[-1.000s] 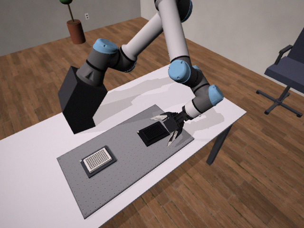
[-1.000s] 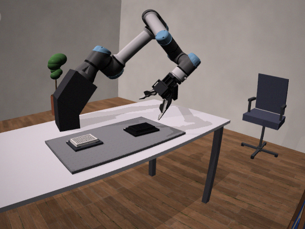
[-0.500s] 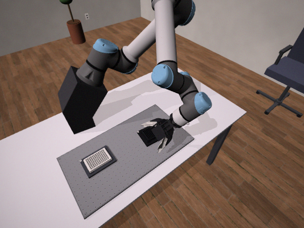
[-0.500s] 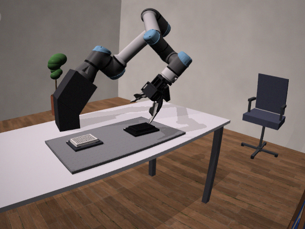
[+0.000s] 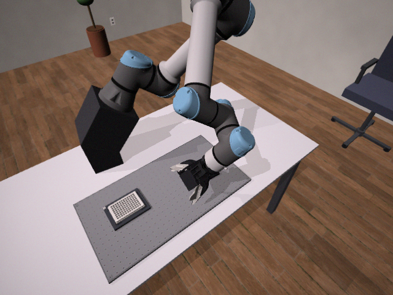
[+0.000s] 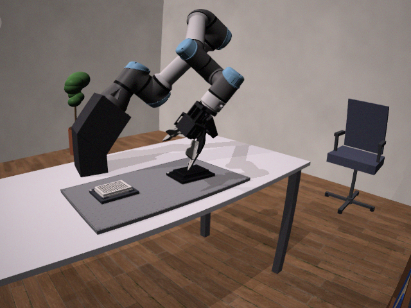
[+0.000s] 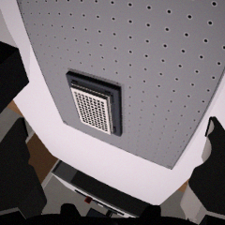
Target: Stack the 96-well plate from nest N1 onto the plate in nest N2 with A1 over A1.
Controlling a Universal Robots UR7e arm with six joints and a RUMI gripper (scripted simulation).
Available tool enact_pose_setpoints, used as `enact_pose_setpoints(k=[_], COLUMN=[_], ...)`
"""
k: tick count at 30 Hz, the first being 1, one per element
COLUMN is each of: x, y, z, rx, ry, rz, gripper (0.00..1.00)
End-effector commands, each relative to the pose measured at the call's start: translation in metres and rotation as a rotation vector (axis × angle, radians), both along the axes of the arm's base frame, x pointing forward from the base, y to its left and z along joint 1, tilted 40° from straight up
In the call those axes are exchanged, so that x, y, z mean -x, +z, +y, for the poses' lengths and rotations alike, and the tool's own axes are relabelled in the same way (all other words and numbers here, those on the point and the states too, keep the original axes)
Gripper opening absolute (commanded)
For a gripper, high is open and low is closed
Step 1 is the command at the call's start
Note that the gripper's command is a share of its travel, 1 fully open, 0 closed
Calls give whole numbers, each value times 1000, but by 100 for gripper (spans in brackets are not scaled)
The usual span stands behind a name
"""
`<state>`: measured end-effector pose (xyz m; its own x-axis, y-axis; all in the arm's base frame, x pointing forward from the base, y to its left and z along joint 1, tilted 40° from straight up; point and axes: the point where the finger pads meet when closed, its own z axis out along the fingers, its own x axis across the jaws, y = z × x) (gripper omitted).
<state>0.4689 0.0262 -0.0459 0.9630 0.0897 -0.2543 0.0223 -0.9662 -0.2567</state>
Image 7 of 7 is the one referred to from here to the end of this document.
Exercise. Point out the dark grey rectangular frame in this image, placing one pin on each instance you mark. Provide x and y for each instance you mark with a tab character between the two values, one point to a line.
107	88

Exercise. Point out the white well plate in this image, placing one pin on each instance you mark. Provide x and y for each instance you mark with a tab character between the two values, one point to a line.
94	107

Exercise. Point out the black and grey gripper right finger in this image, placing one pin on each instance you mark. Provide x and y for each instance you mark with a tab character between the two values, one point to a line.
203	201

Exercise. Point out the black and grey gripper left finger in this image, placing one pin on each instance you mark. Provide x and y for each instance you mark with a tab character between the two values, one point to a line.
21	194

